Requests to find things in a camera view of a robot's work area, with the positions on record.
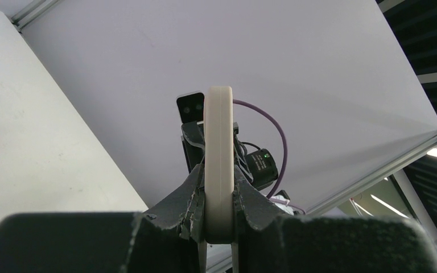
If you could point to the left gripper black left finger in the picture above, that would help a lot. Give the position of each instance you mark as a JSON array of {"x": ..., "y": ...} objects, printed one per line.
[{"x": 165, "y": 238}]

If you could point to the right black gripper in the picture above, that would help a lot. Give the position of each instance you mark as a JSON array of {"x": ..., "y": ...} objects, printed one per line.
[{"x": 193, "y": 142}]

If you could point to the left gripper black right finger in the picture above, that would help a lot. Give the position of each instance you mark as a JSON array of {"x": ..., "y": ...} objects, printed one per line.
[{"x": 270, "y": 240}]

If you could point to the black phone with pink edge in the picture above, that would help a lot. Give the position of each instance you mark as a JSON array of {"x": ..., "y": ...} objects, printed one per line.
[{"x": 218, "y": 165}]

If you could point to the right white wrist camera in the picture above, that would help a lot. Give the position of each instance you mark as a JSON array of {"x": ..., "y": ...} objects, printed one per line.
[{"x": 191, "y": 107}]

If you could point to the right aluminium frame rail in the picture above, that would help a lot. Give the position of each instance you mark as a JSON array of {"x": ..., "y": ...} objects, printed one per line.
[{"x": 391, "y": 166}]

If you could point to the aluminium frame rail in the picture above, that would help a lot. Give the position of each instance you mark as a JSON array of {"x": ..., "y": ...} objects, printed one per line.
[
  {"x": 32, "y": 12},
  {"x": 391, "y": 166}
]

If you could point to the left aluminium frame rail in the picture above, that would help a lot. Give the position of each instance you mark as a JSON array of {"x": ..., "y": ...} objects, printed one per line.
[{"x": 32, "y": 12}]

